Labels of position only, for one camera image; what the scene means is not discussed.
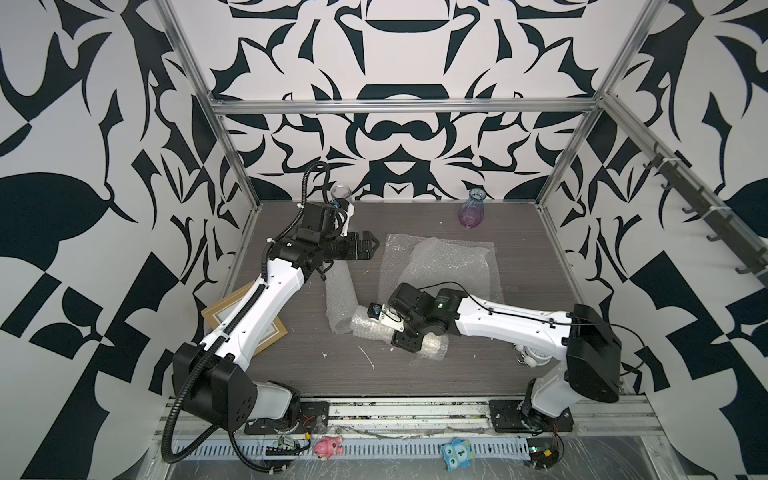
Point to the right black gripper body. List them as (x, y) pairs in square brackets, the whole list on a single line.
[(406, 338)]

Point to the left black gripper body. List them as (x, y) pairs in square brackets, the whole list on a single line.
[(339, 249)]

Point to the bubble-wrapped cylinder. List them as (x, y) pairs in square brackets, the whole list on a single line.
[(432, 347)]

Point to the clear glass vase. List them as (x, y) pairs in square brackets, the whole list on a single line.
[(340, 193)]

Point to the bubble-wrapped roll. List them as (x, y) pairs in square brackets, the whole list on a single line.
[(341, 298)]

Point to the bubble wrap around vase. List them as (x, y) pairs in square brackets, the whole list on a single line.
[(426, 261)]

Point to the purple blue glass vase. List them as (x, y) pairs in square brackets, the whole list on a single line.
[(471, 213)]

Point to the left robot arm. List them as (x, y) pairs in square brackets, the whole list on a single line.
[(212, 390)]

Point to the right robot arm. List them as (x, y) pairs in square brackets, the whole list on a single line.
[(583, 350)]

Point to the white alarm clock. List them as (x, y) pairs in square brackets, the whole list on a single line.
[(531, 357)]

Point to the blue toy figure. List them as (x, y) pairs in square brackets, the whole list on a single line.
[(457, 454)]

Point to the pink toy figure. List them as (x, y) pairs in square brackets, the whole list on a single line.
[(328, 447)]

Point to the right circuit board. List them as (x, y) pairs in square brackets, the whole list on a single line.
[(544, 453)]

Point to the circuit board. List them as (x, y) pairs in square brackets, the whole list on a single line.
[(286, 446), (544, 453)]

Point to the left circuit board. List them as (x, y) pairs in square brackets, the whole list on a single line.
[(286, 446)]

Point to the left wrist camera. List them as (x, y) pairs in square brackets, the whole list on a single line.
[(344, 211)]

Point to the wooden picture frame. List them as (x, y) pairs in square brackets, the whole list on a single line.
[(222, 311)]

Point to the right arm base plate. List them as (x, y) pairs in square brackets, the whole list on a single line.
[(508, 416)]

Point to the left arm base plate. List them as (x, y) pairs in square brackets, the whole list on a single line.
[(308, 417)]

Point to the white perforated cable duct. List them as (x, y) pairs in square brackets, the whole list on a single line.
[(510, 448)]

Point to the black hook rail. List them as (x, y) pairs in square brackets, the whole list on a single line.
[(704, 204)]

